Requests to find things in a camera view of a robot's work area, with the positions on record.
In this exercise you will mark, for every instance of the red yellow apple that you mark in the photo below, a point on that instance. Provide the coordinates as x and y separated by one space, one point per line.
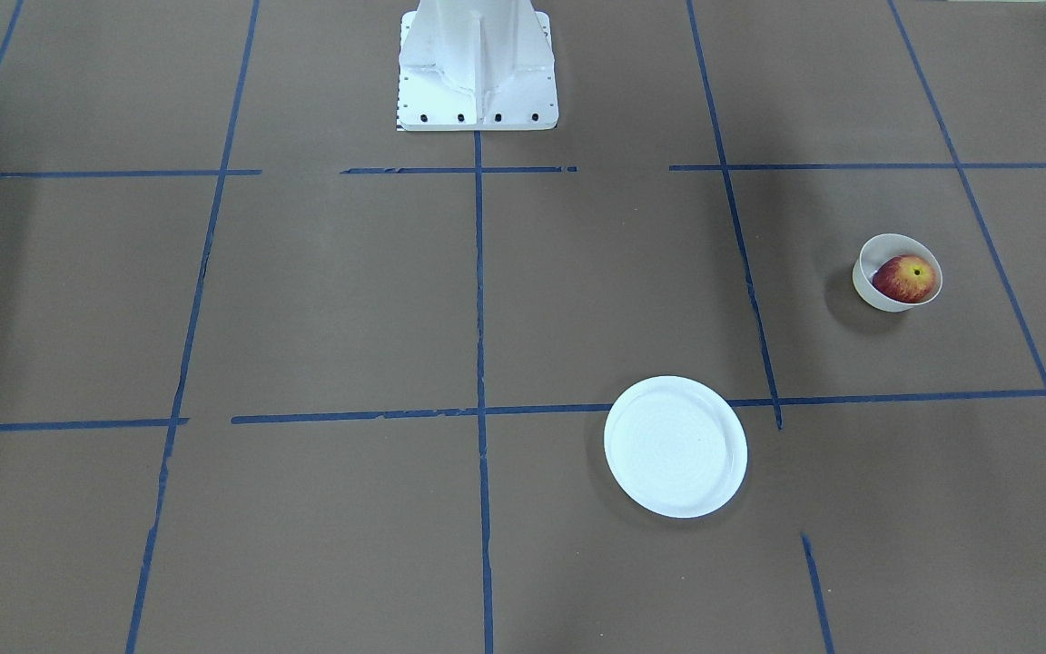
906 279

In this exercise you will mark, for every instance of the white round plate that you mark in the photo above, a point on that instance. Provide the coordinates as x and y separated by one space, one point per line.
676 447

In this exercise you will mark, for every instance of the white bowl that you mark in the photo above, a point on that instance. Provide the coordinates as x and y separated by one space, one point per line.
873 254

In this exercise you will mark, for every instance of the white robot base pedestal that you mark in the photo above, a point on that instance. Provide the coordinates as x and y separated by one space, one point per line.
476 65

